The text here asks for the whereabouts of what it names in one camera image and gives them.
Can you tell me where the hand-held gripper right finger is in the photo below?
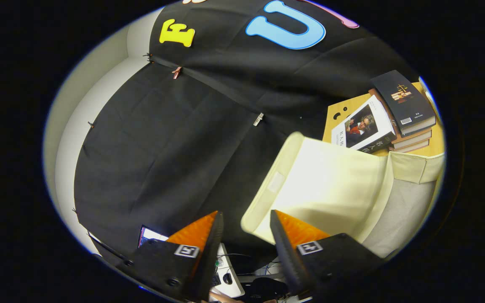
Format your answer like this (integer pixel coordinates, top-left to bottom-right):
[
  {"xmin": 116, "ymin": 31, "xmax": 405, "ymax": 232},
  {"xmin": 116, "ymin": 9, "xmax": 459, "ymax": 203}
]
[{"xmin": 270, "ymin": 210, "xmax": 388, "ymax": 300}]

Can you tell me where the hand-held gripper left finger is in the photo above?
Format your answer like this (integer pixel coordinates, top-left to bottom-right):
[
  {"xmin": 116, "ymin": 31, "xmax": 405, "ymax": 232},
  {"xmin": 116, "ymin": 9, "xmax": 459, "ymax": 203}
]
[{"xmin": 114, "ymin": 210, "xmax": 225, "ymax": 303}]

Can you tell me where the grey fabric storage box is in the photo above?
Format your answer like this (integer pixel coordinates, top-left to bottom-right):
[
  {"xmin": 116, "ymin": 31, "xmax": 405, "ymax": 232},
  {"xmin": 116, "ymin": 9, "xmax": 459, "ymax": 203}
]
[{"xmin": 241, "ymin": 131, "xmax": 446, "ymax": 259}]

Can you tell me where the open laptop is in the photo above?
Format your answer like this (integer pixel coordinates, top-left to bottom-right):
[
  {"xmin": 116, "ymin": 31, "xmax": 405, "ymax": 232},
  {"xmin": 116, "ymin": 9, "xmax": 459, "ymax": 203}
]
[{"xmin": 137, "ymin": 226, "xmax": 169, "ymax": 249}]

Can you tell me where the white portrait book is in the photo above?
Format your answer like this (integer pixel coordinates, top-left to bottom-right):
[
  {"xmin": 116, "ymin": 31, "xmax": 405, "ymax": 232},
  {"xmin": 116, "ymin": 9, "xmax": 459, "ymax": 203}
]
[{"xmin": 331, "ymin": 95, "xmax": 397, "ymax": 155}]

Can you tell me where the brown cover book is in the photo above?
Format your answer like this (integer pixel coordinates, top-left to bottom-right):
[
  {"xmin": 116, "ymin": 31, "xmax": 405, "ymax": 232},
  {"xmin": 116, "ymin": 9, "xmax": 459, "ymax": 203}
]
[
  {"xmin": 390, "ymin": 139, "xmax": 430, "ymax": 153},
  {"xmin": 368, "ymin": 88, "xmax": 433, "ymax": 146}
]

